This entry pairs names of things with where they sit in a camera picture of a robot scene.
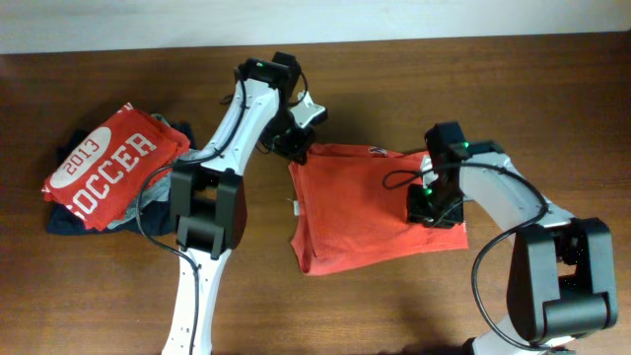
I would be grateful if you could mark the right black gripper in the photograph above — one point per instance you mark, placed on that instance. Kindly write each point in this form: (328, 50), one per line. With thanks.
(418, 211)

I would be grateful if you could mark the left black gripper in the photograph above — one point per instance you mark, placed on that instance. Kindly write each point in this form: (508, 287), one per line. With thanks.
(293, 150)

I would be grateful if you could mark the orange soccer t-shirt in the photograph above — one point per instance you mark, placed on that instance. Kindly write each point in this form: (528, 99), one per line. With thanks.
(347, 219)

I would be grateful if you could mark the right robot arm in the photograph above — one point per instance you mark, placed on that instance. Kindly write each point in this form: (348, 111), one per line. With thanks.
(562, 280)

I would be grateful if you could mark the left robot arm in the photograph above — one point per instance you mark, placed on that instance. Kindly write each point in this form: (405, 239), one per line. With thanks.
(208, 207)

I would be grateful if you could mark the folded red soccer shirt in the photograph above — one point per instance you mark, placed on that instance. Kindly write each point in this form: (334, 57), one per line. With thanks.
(105, 171)

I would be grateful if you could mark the folded navy shirt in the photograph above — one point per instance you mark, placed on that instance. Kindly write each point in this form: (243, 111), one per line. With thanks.
(62, 222)

